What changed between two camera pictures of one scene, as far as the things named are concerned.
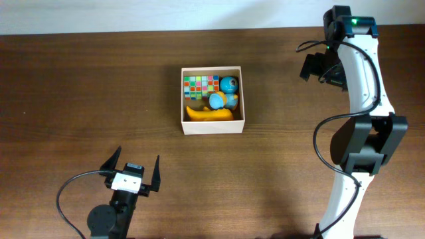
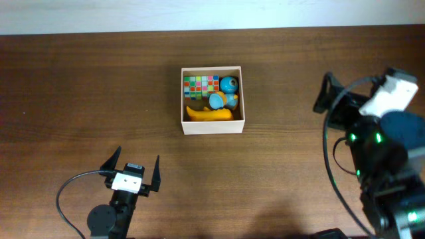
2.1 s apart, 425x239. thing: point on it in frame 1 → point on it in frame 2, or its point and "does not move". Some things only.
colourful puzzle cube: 210,84 does not move
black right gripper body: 309,66 → 340,113
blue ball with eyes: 229,85 does not move
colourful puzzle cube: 192,87 does not move
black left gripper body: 145,190 does not move
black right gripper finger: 309,67 → 330,88
